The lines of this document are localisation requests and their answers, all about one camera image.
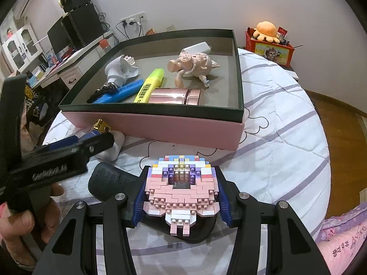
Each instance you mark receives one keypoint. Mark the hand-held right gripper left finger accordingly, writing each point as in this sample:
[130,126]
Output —
[139,206]

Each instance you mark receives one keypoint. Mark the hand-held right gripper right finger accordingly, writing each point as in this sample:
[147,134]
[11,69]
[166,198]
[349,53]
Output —
[227,210]

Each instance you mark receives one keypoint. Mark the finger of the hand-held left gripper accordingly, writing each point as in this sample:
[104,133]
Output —
[97,147]

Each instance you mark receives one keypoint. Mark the pastel brick figure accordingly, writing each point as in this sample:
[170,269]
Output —
[180,194]

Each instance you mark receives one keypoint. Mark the black hair clip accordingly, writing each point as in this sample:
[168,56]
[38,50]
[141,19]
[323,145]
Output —
[99,94]

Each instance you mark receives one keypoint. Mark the blue highlighter pen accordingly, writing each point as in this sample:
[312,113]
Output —
[126,90]

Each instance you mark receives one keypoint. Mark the pink box with dark rim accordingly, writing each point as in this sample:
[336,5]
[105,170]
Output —
[172,129]

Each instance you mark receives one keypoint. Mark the yellow highlighter pen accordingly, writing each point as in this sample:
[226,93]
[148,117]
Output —
[149,86]

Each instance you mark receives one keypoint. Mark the rose gold cylinder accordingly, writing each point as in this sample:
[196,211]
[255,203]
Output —
[172,96]

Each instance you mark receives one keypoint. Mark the pink and white brick figure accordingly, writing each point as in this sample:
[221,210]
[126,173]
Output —
[130,60]

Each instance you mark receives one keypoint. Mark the white rectangular charger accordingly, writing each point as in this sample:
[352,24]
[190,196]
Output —
[197,48]

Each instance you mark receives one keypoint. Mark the person's left hand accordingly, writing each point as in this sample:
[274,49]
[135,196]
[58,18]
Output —
[17,226]

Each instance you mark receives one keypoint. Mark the white rounded charger adapter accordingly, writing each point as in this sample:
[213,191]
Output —
[113,149]

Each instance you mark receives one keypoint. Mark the black phone case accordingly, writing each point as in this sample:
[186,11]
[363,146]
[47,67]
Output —
[111,180]

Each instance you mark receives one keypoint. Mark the white desk with drawers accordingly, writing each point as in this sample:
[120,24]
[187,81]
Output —
[71,74]

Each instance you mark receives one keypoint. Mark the blue and white carton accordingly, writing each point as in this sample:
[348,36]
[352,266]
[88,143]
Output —
[50,58]

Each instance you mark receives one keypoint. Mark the clear bottle with red cap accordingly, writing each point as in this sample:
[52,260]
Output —
[103,43]

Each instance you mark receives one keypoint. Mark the black computer monitor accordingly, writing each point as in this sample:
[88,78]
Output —
[57,37]

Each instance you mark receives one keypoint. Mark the pink printed blanket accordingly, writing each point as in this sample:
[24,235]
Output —
[344,240]

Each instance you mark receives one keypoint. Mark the white glass-door cabinet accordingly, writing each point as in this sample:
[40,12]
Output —
[23,48]

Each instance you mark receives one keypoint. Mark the orange snack bag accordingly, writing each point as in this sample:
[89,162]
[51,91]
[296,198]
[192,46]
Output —
[150,31]

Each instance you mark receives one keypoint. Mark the pink pig figurine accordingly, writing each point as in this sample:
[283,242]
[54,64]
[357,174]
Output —
[195,63]

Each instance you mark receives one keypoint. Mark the white and blue bag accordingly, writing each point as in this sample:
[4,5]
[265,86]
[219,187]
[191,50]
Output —
[170,27]

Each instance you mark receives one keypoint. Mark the white air conditioner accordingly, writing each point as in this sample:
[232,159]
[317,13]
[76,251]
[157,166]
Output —
[25,4]

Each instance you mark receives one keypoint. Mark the red printed toy box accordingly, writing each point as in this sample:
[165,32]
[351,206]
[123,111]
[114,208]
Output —
[272,53]

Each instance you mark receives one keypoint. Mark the orange octopus plush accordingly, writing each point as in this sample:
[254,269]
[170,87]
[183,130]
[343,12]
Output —
[266,28]

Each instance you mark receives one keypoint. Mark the white wall socket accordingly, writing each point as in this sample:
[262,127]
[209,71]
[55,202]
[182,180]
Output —
[132,20]

